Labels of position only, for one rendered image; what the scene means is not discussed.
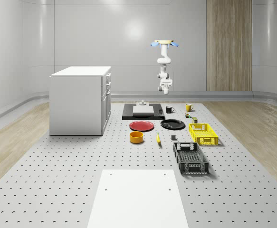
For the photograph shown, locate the drone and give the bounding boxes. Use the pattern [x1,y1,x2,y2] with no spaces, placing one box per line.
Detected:
[151,39,179,48]

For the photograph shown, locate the black stove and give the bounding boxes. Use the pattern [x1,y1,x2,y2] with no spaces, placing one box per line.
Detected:
[122,100,166,121]

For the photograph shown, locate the dark grey basket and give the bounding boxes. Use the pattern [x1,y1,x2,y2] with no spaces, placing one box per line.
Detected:
[173,142,210,175]

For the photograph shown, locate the black plate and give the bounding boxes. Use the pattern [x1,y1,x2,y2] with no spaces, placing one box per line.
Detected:
[160,119,186,130]

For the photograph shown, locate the red plate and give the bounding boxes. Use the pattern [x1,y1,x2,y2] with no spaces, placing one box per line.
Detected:
[129,120,155,132]

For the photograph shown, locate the white cabinet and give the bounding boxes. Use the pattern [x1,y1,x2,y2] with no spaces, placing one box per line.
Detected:
[49,66,112,136]

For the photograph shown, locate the yellow basket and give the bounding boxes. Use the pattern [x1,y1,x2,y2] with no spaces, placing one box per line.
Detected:
[188,123,220,146]

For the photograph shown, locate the yellow bowl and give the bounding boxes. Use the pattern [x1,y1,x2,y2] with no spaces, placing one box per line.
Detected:
[129,131,144,144]

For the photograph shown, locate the white board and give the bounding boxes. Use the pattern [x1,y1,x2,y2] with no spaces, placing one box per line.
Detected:
[86,169,190,228]

